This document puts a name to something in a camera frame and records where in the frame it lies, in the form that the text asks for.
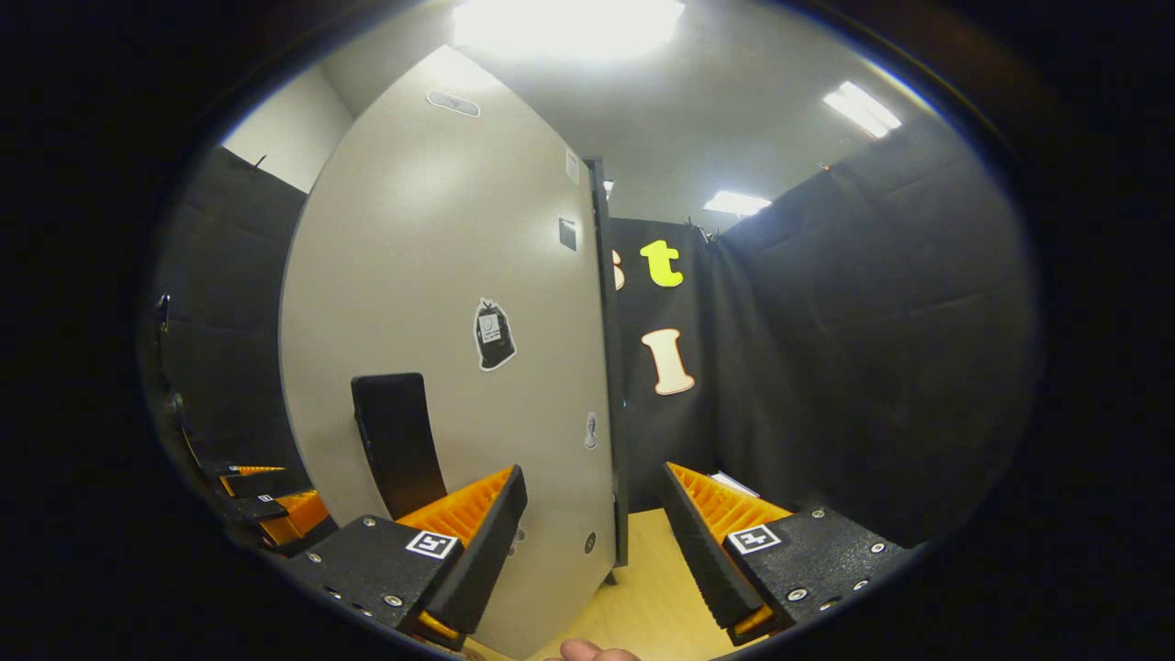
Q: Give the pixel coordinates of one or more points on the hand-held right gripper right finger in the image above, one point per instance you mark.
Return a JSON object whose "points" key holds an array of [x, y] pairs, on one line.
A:
{"points": [[698, 551]]}

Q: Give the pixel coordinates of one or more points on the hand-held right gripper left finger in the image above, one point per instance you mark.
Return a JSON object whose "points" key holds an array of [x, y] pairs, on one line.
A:
{"points": [[486, 560]]}

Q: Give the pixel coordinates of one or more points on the light grey cabinet door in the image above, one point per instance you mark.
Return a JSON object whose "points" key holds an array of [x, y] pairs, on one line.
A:
{"points": [[413, 229]]}

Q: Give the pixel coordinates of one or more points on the black backdrop cloth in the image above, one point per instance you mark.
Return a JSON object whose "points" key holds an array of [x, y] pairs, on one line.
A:
{"points": [[872, 349]]}

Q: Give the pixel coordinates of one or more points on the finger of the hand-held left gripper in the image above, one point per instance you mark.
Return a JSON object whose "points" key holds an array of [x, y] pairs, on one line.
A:
{"points": [[307, 537], [266, 485]]}

